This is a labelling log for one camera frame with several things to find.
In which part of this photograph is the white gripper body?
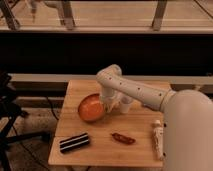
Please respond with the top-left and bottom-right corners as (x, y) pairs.
(99, 93), (118, 107)

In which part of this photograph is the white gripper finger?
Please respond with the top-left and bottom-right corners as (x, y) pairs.
(103, 104), (111, 112)

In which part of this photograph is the orange ceramic bowl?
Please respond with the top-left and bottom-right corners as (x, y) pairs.
(78, 93), (105, 122)

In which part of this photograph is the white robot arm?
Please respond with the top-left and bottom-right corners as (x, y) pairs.
(96, 65), (213, 171)

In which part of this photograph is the wooden table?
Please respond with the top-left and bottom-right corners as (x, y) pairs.
(49, 80), (163, 168)

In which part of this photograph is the black white striped block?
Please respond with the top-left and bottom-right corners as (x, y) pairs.
(59, 133), (90, 153)

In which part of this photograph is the white plastic bottle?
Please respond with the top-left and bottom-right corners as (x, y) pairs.
(153, 120), (164, 160)

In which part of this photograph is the black tripod stand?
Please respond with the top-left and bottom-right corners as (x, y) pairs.
(0, 70), (50, 171)

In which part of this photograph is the black cable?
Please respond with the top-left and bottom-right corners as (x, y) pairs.
(45, 96), (60, 122)

